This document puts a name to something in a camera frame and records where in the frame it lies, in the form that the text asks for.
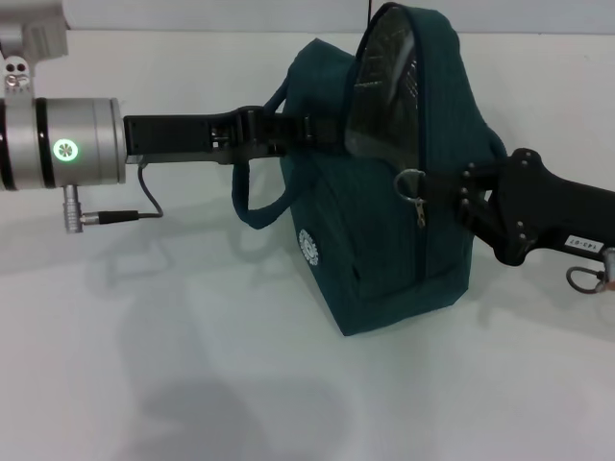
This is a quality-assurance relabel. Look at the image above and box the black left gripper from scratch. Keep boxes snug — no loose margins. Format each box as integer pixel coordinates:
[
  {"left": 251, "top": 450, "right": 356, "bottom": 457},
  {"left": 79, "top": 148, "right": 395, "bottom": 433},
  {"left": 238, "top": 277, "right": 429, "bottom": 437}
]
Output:
[{"left": 122, "top": 106, "right": 348, "bottom": 167}]

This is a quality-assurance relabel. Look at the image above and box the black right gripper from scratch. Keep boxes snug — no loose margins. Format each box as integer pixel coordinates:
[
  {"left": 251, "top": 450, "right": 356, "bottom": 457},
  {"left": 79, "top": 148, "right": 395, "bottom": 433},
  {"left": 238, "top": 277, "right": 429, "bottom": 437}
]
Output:
[{"left": 422, "top": 147, "right": 615, "bottom": 267}]

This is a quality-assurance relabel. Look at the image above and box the teal insulated lunch bag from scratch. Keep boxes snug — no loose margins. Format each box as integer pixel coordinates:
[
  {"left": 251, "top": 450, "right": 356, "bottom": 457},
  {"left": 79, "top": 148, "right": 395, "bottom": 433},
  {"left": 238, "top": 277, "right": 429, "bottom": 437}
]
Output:
[{"left": 232, "top": 2, "right": 508, "bottom": 338}]

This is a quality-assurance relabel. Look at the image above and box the right arm cable with plug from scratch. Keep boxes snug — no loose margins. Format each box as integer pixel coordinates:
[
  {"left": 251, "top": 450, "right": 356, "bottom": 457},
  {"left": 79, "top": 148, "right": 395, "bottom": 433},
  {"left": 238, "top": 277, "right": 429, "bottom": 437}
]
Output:
[{"left": 565, "top": 247, "right": 615, "bottom": 295}]

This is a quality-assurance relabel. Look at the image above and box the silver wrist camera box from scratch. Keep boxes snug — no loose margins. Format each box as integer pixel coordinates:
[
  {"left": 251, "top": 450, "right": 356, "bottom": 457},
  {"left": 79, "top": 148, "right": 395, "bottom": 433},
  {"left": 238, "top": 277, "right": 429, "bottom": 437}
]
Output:
[{"left": 0, "top": 0, "right": 69, "bottom": 103}]

